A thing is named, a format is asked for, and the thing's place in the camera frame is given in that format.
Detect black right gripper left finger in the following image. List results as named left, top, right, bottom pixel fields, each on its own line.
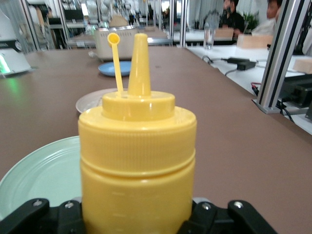
left=0, top=197, right=86, bottom=234

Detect mint green plate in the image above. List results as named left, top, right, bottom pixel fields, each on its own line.
left=0, top=135, right=82, bottom=221

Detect person in white shirt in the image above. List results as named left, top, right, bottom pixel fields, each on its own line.
left=252, top=0, right=281, bottom=37

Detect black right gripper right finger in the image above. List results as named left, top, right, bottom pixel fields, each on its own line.
left=179, top=197, right=277, bottom=234

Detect beige plate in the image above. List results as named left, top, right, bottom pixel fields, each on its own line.
left=75, top=88, right=122, bottom=114

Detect metal post base bracket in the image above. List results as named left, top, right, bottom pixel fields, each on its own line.
left=252, top=98, right=281, bottom=115

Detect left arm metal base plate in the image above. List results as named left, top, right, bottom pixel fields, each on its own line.
left=0, top=67, right=35, bottom=79

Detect person in black shirt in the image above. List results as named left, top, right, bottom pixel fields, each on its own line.
left=220, top=0, right=245, bottom=38

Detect black electronics box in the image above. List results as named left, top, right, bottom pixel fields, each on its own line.
left=279, top=75, right=312, bottom=108

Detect aluminium extrusion post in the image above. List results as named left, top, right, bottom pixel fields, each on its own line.
left=257, top=0, right=312, bottom=109

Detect light wooden box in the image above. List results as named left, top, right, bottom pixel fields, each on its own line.
left=236, top=33, right=274, bottom=50
left=292, top=58, right=312, bottom=74

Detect beige chrome toaster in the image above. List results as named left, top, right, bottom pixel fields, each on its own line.
left=94, top=24, right=139, bottom=62

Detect clear water bottle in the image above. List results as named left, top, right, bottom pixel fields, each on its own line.
left=203, top=21, right=215, bottom=50

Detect yellow squeeze bottle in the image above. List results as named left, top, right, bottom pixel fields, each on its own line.
left=78, top=33, right=198, bottom=234

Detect green potted plant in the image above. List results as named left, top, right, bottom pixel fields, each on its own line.
left=243, top=11, right=259, bottom=34

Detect blue plate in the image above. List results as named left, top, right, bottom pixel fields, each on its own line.
left=97, top=60, right=133, bottom=78

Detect black power adapter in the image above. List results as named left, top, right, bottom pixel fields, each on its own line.
left=228, top=57, right=257, bottom=71

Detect red clip cable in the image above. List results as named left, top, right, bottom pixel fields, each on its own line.
left=250, top=82, right=262, bottom=96

